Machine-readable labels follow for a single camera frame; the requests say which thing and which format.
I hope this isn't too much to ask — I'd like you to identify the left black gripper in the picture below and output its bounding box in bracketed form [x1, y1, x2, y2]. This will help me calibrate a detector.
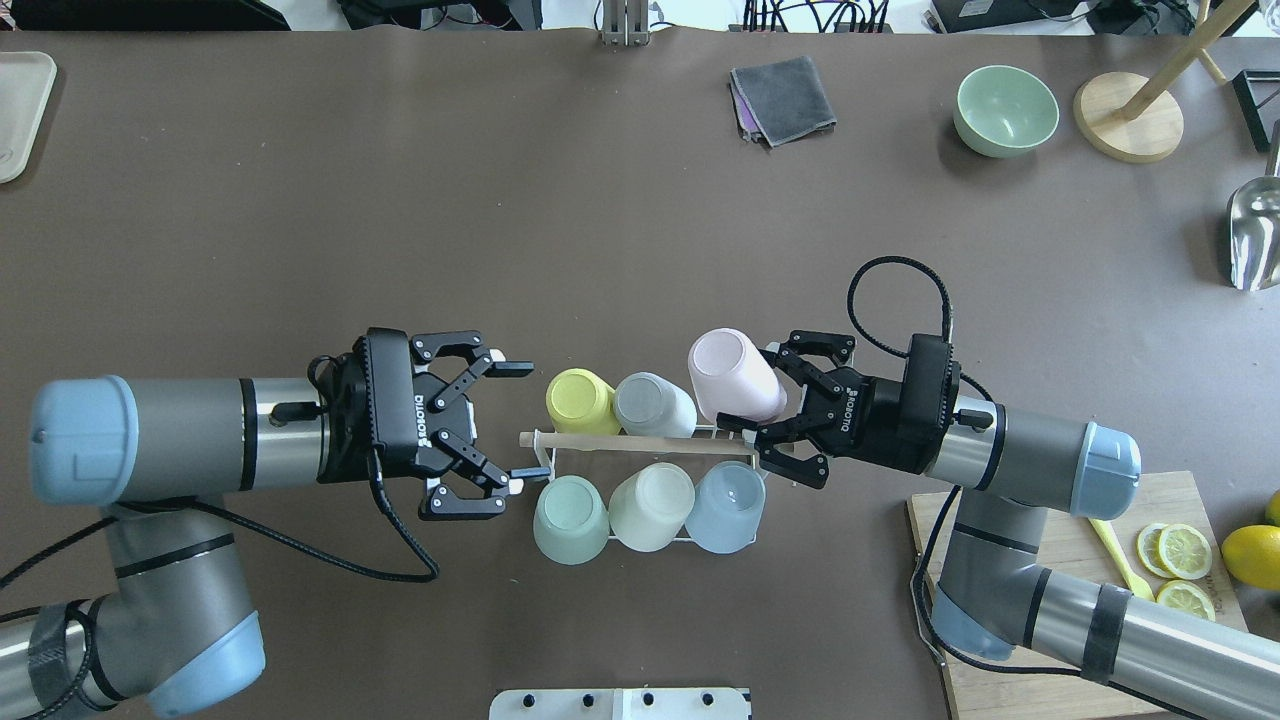
[310, 328, 550, 521]

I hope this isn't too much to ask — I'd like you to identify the green bowl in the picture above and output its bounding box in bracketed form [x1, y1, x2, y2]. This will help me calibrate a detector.
[954, 65, 1060, 159]

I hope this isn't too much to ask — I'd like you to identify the yellow lemon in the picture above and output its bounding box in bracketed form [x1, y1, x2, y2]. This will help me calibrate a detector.
[1220, 525, 1279, 592]

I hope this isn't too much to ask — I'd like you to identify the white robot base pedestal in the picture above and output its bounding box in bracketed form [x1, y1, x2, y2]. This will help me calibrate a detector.
[488, 687, 753, 719]

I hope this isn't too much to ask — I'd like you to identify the yellow plastic knife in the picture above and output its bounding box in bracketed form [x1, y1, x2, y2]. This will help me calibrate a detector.
[1087, 518, 1156, 602]

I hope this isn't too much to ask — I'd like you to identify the white cup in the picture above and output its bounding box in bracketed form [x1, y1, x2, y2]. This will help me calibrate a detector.
[608, 462, 695, 552]

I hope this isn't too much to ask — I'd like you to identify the cream plastic tray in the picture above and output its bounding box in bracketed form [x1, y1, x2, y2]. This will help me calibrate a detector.
[1, 51, 58, 184]

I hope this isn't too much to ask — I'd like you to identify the grey cloth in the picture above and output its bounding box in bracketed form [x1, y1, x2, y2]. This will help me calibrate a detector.
[730, 55, 837, 149]

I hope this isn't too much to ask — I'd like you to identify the wooden mug tree stand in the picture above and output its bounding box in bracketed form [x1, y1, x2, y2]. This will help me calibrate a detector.
[1071, 1, 1254, 164]

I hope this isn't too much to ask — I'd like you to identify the white wire cup rack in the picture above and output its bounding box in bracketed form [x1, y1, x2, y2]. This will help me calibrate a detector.
[520, 430, 767, 547]

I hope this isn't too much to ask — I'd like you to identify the black tray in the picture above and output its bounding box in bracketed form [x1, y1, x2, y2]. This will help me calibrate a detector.
[1230, 69, 1279, 152]

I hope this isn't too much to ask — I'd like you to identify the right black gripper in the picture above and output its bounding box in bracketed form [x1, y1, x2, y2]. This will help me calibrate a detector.
[716, 331, 960, 489]

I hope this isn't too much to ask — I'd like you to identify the wooden cutting board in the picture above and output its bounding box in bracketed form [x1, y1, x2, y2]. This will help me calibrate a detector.
[906, 471, 1248, 719]

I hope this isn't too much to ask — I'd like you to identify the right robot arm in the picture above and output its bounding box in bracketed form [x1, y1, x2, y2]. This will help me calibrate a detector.
[689, 329, 1277, 719]

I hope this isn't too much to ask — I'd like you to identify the metal scoop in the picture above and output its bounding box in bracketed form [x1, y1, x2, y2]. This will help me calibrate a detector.
[1228, 123, 1279, 292]

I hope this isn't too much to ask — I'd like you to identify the mint green cup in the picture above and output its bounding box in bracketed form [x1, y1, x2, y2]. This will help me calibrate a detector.
[532, 475, 611, 566]

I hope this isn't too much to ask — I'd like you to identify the blue cup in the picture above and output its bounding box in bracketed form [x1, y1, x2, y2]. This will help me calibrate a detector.
[684, 461, 767, 553]

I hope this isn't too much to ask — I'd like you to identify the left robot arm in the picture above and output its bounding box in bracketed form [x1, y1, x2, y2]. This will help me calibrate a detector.
[3, 327, 549, 719]

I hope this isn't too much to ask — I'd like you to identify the pink cup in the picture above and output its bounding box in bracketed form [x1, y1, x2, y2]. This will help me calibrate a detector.
[687, 328, 788, 424]

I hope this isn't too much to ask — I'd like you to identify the grey cup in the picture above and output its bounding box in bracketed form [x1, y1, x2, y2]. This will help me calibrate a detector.
[613, 372, 698, 438]

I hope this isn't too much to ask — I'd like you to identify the lemon slice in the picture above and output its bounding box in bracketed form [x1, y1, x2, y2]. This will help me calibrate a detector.
[1156, 523, 1213, 580]
[1155, 579, 1217, 623]
[1135, 523, 1175, 579]

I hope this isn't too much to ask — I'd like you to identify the yellow cup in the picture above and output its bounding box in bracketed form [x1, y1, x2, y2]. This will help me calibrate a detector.
[545, 368, 621, 436]

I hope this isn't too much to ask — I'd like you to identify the purple cloth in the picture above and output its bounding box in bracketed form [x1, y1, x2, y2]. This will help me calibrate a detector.
[728, 81, 764, 143]

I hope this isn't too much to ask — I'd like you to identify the aluminium frame post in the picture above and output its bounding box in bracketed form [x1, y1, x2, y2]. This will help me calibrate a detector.
[599, 0, 652, 47]

